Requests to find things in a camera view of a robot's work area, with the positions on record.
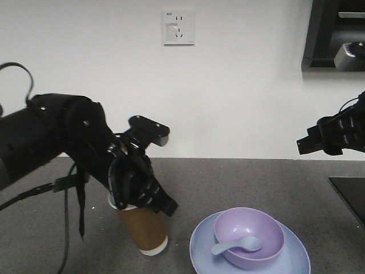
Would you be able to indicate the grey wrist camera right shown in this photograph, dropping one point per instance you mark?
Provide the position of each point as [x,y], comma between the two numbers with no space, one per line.
[350,57]

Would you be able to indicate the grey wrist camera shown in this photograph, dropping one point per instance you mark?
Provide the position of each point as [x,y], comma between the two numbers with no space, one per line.
[147,131]
[350,57]

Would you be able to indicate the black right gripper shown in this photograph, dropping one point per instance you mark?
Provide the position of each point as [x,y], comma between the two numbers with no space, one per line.
[344,130]

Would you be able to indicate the white wall socket centre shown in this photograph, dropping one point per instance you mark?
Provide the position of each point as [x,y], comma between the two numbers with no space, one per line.
[178,27]

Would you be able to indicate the purple plastic bowl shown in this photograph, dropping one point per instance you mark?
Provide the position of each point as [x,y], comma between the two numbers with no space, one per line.
[240,222]

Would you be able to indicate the brown paper cup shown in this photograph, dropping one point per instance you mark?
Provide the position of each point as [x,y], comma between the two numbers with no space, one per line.
[146,227]

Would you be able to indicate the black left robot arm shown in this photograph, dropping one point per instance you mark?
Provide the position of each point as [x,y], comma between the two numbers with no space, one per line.
[52,124]

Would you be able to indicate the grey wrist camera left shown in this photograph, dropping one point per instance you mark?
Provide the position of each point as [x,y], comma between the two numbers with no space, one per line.
[147,131]

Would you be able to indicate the light blue plastic spoon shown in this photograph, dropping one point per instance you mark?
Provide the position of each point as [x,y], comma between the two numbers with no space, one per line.
[247,244]

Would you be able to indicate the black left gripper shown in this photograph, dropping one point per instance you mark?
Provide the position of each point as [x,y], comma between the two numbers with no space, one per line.
[145,191]

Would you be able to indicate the black induction cooktop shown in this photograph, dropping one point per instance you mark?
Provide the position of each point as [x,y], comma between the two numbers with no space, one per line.
[351,191]

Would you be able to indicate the light blue plastic plate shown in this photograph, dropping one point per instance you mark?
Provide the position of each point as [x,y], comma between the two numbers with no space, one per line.
[294,258]

